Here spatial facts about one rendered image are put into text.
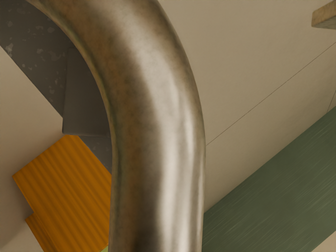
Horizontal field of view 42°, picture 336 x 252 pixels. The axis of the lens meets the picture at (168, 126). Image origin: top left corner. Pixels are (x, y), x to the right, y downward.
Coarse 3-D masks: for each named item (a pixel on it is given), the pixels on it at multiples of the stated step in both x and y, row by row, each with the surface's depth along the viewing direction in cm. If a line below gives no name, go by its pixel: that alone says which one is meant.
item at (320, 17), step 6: (324, 6) 20; (330, 6) 19; (312, 12) 21; (318, 12) 20; (324, 12) 20; (330, 12) 19; (312, 18) 21; (318, 18) 20; (324, 18) 20; (330, 18) 19; (312, 24) 21; (318, 24) 21; (324, 24) 20; (330, 24) 20
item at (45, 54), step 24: (0, 0) 20; (24, 0) 20; (0, 24) 20; (24, 24) 20; (48, 24) 19; (24, 48) 20; (48, 48) 19; (72, 48) 17; (24, 72) 20; (48, 72) 19; (72, 72) 17; (48, 96) 19; (72, 96) 17; (96, 96) 17; (72, 120) 17; (96, 120) 17; (96, 144) 19
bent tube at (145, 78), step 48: (48, 0) 13; (96, 0) 13; (144, 0) 13; (96, 48) 13; (144, 48) 13; (144, 96) 13; (192, 96) 13; (144, 144) 13; (192, 144) 13; (144, 192) 13; (192, 192) 13; (144, 240) 13; (192, 240) 13
